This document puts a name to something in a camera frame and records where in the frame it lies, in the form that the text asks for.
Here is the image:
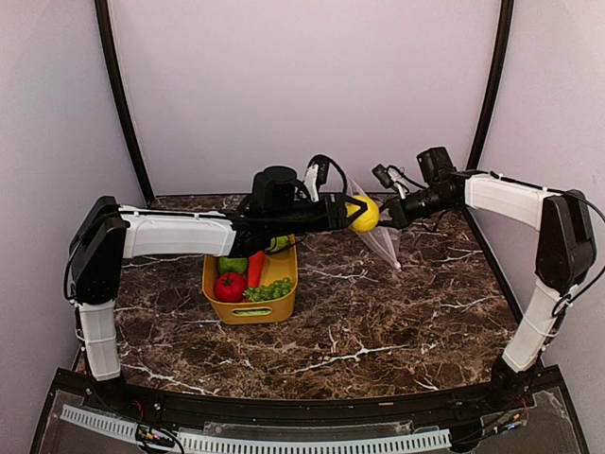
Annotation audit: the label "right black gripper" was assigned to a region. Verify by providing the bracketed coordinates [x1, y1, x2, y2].
[369, 184, 455, 229]

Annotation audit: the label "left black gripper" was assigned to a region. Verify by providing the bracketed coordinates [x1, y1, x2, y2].
[269, 192, 369, 237]

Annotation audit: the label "yellow toy lemon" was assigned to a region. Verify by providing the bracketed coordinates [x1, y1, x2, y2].
[349, 195, 380, 234]

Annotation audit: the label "clear dotted zip bag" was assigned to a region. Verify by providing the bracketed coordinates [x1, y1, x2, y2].
[347, 176, 402, 271]

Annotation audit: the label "yellow plastic basket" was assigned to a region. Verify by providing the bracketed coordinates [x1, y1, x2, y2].
[202, 246, 298, 324]

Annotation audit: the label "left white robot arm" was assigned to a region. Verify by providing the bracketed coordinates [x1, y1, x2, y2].
[63, 195, 368, 412]

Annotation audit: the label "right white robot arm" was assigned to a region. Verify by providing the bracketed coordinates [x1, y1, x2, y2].
[372, 165, 596, 410]

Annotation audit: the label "green toy pear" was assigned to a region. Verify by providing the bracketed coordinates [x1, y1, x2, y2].
[265, 236, 290, 254]

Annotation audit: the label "green toy grapes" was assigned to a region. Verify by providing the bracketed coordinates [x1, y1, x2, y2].
[243, 278, 293, 303]

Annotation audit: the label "orange toy carrot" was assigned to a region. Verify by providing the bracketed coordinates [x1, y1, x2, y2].
[247, 251, 266, 288]

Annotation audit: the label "green toy apple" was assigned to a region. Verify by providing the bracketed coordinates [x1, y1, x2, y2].
[216, 256, 248, 275]

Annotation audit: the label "red toy tomato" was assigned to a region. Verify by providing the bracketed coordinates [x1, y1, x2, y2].
[214, 271, 248, 303]

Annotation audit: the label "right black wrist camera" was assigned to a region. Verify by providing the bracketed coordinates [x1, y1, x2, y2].
[372, 147, 457, 189]

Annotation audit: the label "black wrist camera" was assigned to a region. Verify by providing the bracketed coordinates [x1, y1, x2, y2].
[372, 147, 457, 189]
[250, 155, 330, 213]

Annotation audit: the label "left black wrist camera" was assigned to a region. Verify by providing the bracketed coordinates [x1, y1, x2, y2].
[250, 155, 330, 213]

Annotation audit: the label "white slotted cable duct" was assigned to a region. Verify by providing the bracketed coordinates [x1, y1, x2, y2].
[60, 405, 451, 453]

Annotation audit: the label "black front rail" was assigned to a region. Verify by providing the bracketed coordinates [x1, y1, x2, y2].
[84, 377, 521, 427]

